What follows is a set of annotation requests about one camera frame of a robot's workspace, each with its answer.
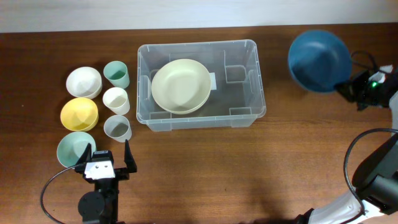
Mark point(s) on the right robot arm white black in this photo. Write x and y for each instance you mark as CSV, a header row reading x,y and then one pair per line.
x,y
373,187

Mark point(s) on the beige plate bowl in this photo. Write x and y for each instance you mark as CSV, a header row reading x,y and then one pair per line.
x,y
182,75
180,103

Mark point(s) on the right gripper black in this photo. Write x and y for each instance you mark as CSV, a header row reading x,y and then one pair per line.
x,y
348,89

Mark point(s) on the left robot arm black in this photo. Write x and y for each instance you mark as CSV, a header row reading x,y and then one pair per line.
x,y
101,204

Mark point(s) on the mint green cup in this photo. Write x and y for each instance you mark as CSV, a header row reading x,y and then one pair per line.
x,y
117,73

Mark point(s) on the grey cup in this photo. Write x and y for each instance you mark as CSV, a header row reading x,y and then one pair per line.
x,y
118,128

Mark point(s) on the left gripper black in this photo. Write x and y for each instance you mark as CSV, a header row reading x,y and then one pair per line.
x,y
123,173

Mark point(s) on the white label in container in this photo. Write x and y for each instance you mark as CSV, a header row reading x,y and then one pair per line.
x,y
213,81

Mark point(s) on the yellow small bowl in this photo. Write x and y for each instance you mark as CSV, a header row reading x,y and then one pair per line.
x,y
79,114

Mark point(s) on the blue plate bowl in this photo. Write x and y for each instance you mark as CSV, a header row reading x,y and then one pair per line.
x,y
318,60

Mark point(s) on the mint green small bowl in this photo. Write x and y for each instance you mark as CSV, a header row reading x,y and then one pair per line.
x,y
72,146

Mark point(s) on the cream white cup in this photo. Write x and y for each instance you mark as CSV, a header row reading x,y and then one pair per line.
x,y
117,100

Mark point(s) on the clear plastic storage container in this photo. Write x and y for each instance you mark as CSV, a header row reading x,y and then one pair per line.
x,y
238,100

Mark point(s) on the white small bowl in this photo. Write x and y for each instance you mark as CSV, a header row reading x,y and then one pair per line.
x,y
84,82

